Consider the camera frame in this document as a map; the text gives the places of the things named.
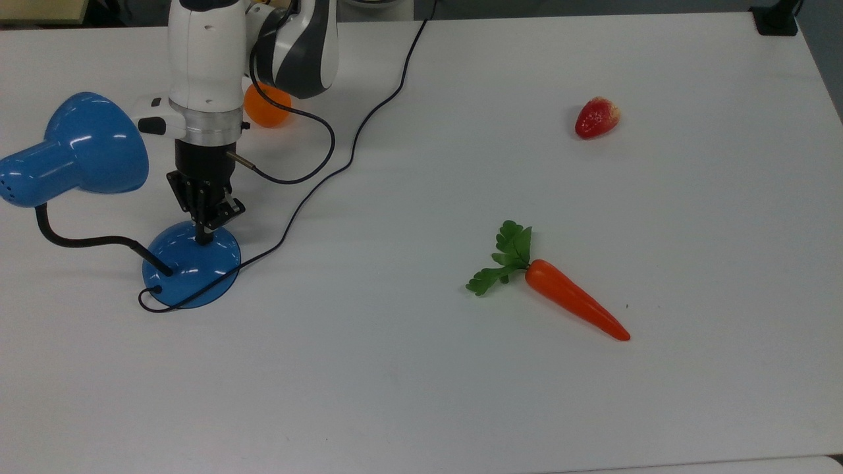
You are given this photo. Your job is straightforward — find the red toy strawberry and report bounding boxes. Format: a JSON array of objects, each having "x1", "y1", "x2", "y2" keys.
[{"x1": 574, "y1": 96, "x2": 622, "y2": 140}]

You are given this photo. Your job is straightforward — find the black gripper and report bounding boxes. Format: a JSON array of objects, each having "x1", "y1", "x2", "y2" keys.
[{"x1": 165, "y1": 137, "x2": 246, "y2": 247}]

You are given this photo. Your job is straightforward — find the light wooden furniture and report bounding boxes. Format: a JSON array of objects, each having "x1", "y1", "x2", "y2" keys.
[{"x1": 0, "y1": 0, "x2": 90, "y2": 26}]

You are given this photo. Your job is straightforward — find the toy carrot with green leaves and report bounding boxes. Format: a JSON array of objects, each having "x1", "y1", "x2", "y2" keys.
[{"x1": 465, "y1": 220, "x2": 632, "y2": 342}]

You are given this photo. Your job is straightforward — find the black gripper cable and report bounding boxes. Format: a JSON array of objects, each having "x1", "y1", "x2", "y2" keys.
[{"x1": 226, "y1": 26, "x2": 337, "y2": 186}]

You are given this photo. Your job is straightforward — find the black table clamp mount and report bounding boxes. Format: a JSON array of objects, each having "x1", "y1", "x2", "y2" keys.
[{"x1": 749, "y1": 0, "x2": 805, "y2": 37}]

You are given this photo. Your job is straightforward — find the orange fruit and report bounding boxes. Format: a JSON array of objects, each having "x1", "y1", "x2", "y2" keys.
[{"x1": 244, "y1": 83, "x2": 292, "y2": 129}]

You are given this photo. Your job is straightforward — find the black lamp power cable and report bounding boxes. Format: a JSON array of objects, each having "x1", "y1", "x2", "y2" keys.
[{"x1": 138, "y1": 0, "x2": 439, "y2": 313}]

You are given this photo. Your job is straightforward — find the blue desk lamp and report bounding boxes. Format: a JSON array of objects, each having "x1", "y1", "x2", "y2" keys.
[{"x1": 0, "y1": 91, "x2": 242, "y2": 309}]

